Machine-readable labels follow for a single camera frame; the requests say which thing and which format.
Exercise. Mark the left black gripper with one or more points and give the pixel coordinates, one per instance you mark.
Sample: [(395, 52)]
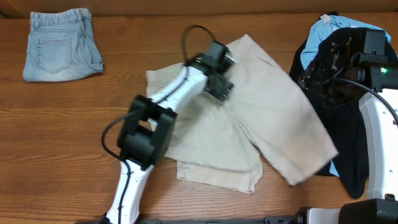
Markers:
[(214, 89)]

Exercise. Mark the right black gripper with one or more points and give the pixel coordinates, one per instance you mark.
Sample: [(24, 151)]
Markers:
[(313, 78)]

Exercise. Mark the beige khaki shorts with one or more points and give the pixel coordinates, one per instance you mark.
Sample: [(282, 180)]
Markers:
[(266, 116)]

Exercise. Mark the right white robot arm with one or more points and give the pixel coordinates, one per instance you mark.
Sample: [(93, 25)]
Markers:
[(378, 204)]

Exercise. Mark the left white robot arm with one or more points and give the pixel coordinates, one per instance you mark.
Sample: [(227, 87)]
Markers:
[(149, 123)]

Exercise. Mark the black garment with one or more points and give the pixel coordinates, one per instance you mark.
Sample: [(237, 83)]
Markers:
[(372, 68)]

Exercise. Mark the light blue shirt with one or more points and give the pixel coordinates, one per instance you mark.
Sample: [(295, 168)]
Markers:
[(322, 29)]

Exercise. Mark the folded light blue jeans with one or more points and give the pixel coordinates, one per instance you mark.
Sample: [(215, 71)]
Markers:
[(61, 47)]

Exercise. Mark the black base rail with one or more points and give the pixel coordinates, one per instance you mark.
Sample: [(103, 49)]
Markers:
[(217, 221)]

